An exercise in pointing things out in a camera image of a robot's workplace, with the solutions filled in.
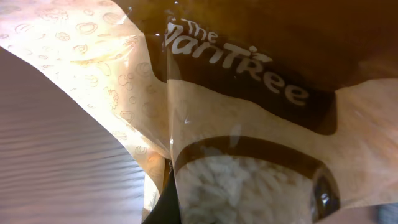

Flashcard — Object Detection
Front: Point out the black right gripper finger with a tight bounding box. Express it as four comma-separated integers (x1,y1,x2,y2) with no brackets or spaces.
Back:
142,171,182,224

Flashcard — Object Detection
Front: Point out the beige rice bag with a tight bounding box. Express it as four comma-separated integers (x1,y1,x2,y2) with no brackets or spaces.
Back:
1,0,397,223

